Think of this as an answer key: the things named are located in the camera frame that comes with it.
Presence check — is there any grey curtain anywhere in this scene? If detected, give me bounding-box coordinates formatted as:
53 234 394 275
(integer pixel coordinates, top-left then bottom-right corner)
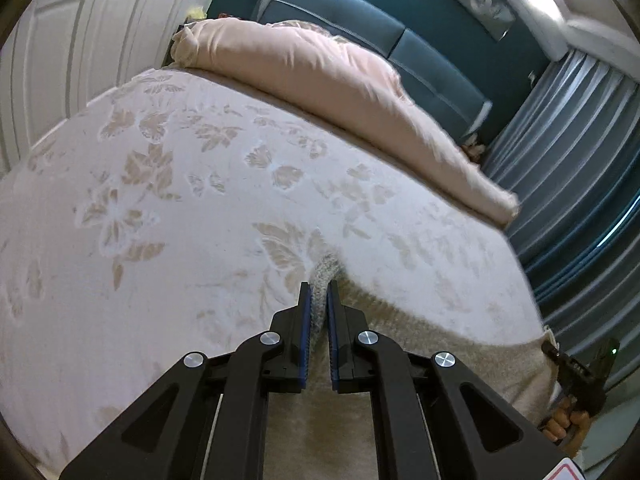
480 50 640 466

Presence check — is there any person's right hand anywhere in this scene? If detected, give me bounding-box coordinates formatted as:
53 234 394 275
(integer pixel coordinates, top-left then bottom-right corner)
539 394 593 445

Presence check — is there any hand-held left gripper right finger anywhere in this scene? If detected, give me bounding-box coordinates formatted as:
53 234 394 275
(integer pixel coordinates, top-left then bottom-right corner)
326 282 576 480

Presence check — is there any teal padded headboard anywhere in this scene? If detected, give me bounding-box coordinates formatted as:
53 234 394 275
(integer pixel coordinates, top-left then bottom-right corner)
207 0 556 161

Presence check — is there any white panelled wardrobe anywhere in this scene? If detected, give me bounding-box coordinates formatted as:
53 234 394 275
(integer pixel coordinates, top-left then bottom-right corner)
0 0 231 176

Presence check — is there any pink duvet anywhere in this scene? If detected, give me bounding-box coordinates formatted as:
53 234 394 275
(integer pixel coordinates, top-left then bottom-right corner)
170 17 522 226

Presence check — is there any cream sweater with black hearts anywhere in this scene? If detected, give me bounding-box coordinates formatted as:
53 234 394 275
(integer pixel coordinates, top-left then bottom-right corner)
262 252 561 480

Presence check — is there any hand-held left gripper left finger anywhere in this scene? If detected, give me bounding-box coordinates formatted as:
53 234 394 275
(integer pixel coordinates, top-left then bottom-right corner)
60 282 313 480

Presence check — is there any floral cream bed blanket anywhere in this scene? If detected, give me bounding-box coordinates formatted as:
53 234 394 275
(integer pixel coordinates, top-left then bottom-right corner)
0 67 546 478

